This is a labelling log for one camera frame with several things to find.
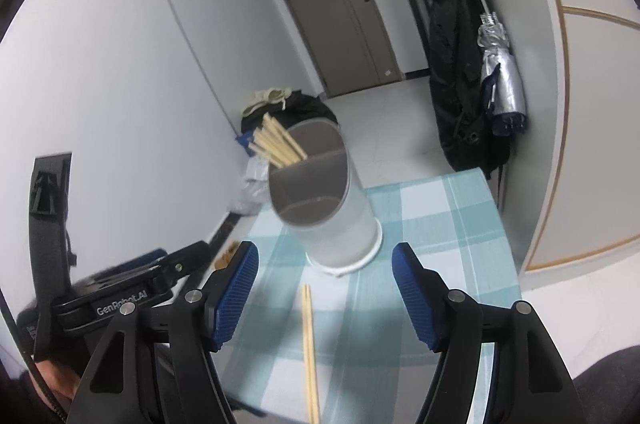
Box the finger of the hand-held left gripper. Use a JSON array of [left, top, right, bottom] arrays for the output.
[[150, 241, 211, 289]]

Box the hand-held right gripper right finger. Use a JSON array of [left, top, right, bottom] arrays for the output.
[[391, 242, 578, 424]]

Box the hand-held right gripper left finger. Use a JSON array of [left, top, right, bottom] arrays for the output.
[[65, 241, 260, 424]]

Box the wooden chopstick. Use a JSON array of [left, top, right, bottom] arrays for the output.
[[299, 286, 317, 423], [303, 284, 321, 424]]

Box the white utensil holder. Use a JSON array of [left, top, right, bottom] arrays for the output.
[[267, 119, 384, 277]]

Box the bundle of wooden chopsticks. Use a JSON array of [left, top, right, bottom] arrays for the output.
[[248, 112, 309, 169]]

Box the person's left hand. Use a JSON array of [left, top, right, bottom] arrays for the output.
[[35, 351, 86, 402]]

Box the brown shoe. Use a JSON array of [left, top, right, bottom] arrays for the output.
[[214, 243, 240, 271]]

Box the teal checked tablecloth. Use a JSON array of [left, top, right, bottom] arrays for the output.
[[220, 168, 524, 416]]

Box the large grey parcel bag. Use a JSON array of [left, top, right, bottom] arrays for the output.
[[227, 156, 271, 218]]

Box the beige cloth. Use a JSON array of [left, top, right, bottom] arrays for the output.
[[242, 86, 294, 117]]

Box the black clothes pile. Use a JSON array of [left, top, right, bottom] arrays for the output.
[[240, 89, 341, 145]]

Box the person's trouser leg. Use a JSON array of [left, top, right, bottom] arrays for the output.
[[569, 348, 640, 424]]

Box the folded silver umbrella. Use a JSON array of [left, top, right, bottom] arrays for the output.
[[459, 0, 529, 137]]

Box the white cabinet gold trim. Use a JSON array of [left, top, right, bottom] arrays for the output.
[[514, 0, 640, 285]]

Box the grey door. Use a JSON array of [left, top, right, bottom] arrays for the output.
[[257, 0, 404, 100]]

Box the black cable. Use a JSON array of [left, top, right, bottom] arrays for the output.
[[0, 299, 68, 424]]

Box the black strap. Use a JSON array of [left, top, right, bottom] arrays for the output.
[[27, 151, 77, 305]]

